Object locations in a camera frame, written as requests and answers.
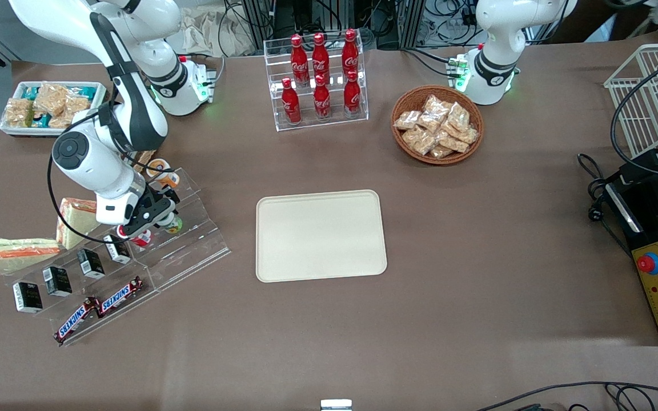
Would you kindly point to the beige plastic tray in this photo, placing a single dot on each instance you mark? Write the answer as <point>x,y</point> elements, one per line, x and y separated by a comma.
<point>320,237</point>

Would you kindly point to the white plastic bin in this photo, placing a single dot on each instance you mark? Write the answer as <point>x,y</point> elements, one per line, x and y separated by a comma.
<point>96,90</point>

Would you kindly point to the teal snack packet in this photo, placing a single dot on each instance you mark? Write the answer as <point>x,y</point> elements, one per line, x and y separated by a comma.
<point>31,91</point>

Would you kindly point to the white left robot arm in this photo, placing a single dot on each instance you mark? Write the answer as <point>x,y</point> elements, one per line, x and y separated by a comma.
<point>500,34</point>

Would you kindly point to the aluminium frame rack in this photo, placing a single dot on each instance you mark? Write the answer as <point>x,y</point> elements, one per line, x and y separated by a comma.
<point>386,23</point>

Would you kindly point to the crumpled clear plastic sheet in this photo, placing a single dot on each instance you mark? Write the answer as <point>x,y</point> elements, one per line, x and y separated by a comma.
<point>209,28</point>

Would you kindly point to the black machine with yellow panel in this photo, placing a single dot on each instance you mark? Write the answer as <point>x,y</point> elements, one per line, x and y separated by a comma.
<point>649,228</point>

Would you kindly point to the red gum bottle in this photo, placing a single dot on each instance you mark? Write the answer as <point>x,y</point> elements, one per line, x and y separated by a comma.
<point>141,240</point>

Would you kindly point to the wrapped sandwich with green filling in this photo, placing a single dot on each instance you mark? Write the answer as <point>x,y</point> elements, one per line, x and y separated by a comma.
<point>17,242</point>

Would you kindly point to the clear pack of rice crisps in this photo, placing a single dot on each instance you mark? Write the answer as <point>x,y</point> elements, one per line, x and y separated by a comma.
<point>72,111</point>
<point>17,112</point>
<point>50,98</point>

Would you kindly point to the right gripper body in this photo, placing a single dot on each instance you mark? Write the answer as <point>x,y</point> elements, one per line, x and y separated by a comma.
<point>156,202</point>

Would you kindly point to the orange gum bottle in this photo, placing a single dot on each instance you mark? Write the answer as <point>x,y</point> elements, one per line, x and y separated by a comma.
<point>157,166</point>
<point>169,180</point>

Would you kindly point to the clear acrylic bottle rack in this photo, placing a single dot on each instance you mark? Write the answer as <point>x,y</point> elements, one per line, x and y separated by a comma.
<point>272,57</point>

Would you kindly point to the clear acrylic stepped display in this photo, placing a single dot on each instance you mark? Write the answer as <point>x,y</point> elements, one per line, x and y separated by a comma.
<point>192,245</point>

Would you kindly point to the green gum bottle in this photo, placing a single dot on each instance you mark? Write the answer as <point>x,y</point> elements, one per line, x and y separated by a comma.
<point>172,224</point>

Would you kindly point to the Snickers bar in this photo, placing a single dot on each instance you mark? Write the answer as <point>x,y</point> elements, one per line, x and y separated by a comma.
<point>76,321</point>
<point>119,297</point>

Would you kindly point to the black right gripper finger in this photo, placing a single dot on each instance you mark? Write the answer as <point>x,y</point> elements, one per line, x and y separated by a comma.
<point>168,208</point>
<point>129,231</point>

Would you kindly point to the small white box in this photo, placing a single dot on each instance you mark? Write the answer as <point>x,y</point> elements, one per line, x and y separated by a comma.
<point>336,405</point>

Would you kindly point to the red Coca-Cola bottle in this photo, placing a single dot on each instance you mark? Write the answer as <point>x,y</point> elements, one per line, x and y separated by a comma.
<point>322,101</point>
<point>350,54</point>
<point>291,105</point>
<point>352,97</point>
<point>320,57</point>
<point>299,60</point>

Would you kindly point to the clear pack of crackers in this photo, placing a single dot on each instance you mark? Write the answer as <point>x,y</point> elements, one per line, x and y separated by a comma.
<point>430,121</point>
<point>453,142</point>
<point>408,120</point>
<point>469,135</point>
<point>434,105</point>
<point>458,116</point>
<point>441,151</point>
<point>420,140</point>

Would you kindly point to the brown wicker basket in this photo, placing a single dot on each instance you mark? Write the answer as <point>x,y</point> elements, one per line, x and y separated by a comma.
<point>420,91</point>

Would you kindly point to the triangular wrapped sandwich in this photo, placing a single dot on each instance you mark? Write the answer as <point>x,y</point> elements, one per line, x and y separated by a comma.
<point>75,221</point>

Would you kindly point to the wrapped sandwich with orange filling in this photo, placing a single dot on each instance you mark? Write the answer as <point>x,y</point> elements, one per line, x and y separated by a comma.
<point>20,258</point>

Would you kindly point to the black gum box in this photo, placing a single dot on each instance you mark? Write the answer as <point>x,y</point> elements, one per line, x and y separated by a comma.
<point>57,281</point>
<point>117,251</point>
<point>27,297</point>
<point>91,264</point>

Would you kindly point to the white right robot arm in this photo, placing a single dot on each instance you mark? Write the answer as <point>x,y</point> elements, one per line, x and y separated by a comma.
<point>135,114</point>

